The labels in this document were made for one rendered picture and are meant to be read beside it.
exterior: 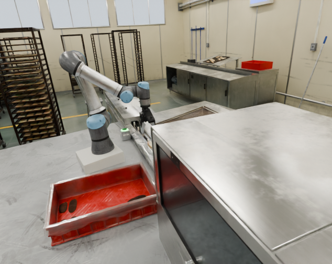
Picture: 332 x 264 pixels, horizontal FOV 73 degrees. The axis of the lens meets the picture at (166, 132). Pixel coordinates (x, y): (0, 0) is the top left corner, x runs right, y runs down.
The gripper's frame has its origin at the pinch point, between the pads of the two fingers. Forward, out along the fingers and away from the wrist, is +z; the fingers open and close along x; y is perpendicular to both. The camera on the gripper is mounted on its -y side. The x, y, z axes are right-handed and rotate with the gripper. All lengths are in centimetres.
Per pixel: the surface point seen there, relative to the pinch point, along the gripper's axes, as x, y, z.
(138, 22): -200, 698, -115
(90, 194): 46, -39, 12
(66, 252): 57, -71, 12
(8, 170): 93, 12, 12
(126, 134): 12.0, 20.4, 6.9
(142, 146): 7.0, -4.8, 7.7
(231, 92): -209, 179, 34
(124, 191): 29, -45, 12
